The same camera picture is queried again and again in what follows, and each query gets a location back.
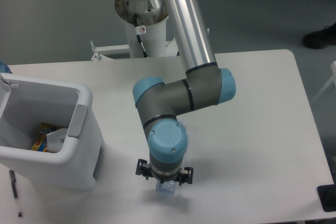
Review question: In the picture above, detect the black device at table edge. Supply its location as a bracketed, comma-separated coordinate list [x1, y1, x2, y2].
[317, 184, 335, 212]

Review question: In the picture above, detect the white open trash can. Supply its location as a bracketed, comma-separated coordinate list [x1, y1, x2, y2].
[1, 73, 104, 190]

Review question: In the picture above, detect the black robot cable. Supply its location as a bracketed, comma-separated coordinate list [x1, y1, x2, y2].
[133, 13, 150, 59]

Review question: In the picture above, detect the white frame at right edge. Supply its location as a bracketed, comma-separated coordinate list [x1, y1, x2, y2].
[311, 61, 335, 105]

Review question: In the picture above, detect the crushed clear plastic bottle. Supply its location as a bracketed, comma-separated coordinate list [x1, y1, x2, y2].
[155, 180, 177, 200]

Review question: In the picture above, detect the colourful snack wrapper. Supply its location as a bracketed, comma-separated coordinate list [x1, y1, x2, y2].
[30, 123, 61, 153]

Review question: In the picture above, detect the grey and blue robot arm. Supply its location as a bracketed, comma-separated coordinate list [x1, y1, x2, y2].
[115, 0, 236, 184]

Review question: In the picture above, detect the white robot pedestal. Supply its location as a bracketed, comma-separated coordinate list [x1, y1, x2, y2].
[91, 0, 180, 61]

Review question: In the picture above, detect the black pen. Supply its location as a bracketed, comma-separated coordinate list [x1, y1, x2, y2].
[8, 170, 23, 218]

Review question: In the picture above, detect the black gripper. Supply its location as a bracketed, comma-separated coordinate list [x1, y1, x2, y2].
[135, 159, 194, 185]

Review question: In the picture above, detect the blue object at left edge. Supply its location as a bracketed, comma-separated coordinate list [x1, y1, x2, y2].
[0, 61, 12, 74]

